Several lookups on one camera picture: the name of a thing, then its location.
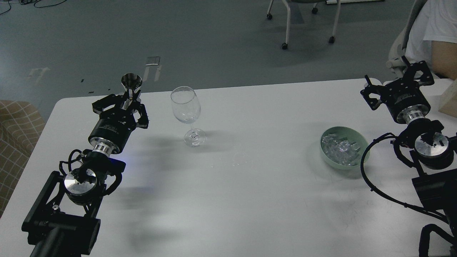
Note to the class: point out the green bowl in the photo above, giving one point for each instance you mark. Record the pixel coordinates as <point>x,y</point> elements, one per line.
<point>352,135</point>

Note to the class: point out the white rolling chair legs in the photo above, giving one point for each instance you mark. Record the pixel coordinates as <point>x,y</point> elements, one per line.
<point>288,4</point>

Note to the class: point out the person in white shirt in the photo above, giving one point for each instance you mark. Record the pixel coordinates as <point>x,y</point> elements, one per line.
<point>433,38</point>

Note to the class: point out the clear wine glass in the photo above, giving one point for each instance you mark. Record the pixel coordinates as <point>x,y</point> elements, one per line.
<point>187,109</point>

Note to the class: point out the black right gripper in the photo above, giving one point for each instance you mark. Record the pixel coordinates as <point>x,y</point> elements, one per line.
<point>401,98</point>

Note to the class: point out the clear ice cubes pile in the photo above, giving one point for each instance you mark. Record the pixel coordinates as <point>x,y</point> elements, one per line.
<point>342,151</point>

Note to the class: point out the white office chair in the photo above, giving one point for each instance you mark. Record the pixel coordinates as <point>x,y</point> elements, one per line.
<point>399,47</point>

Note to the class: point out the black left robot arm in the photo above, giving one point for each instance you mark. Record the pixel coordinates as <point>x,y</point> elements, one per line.
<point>63,221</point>

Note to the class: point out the wooden block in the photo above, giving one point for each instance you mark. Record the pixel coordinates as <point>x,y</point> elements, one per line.
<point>448,100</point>

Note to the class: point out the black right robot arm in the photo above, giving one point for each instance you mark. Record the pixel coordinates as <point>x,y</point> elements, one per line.
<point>421,146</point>

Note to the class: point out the steel cocktail jigger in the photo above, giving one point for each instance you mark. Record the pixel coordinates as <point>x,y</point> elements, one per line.
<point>132,84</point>

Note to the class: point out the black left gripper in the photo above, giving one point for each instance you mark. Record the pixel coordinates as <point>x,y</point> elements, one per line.
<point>116,124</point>

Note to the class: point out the beige checkered sofa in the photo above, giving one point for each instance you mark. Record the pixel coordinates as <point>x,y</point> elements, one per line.
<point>21,126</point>

